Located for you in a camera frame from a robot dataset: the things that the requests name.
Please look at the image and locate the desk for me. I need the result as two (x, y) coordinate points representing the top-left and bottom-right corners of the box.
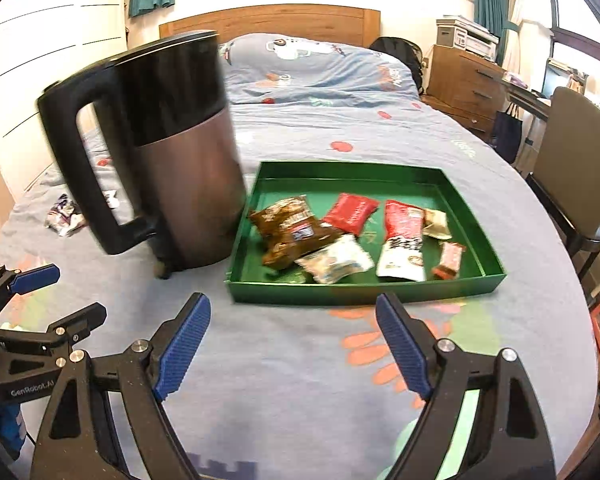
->
(502, 72), (553, 121)

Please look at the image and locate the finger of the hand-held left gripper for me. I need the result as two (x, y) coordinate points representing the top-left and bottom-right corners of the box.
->
(0, 302), (107, 361)
(0, 264), (61, 333)

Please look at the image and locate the white printer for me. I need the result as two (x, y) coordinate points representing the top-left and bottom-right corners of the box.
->
(436, 15), (501, 61)

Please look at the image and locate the dark hanging bag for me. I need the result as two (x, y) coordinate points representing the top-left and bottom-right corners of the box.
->
(490, 102), (523, 163)

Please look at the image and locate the red and white snack packet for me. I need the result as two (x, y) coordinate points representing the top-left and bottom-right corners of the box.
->
(376, 200), (427, 282)

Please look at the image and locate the wooden dresser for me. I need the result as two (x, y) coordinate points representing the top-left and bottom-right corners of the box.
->
(424, 45), (510, 143)

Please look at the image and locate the black backpack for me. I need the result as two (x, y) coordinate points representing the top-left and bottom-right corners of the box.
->
(369, 36), (426, 96)

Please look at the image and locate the brown snack bag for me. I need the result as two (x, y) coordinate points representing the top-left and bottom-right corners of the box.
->
(249, 196), (343, 268)

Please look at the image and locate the wooden headboard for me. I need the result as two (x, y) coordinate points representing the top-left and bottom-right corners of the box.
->
(159, 6), (382, 48)

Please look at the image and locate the black and grey electric kettle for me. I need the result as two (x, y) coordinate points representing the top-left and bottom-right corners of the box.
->
(36, 30), (247, 280)

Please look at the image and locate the dark blue snack bag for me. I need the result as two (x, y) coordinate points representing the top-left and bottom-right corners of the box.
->
(44, 191), (122, 237)

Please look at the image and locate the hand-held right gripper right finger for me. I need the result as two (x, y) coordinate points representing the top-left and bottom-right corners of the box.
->
(375, 292), (558, 480)

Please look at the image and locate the green tray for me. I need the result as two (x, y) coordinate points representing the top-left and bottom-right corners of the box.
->
(224, 161), (507, 307)

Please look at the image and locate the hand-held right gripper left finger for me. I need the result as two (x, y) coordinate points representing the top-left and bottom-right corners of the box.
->
(29, 292), (212, 480)

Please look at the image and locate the blue patterned bed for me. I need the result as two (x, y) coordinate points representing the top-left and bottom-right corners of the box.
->
(0, 32), (600, 480)

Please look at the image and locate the small olive beige packet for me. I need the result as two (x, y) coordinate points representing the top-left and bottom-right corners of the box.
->
(422, 208), (453, 240)

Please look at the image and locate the small red clear snack bar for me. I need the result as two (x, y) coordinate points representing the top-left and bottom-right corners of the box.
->
(431, 241), (467, 281)

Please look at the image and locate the clear candy packet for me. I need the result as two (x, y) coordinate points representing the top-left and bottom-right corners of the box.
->
(295, 234), (376, 285)

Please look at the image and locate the white wardrobe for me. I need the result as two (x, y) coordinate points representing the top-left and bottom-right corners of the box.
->
(0, 0), (131, 201)

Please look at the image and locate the olive padded chair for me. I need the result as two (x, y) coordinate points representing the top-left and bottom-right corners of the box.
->
(525, 86), (600, 281)

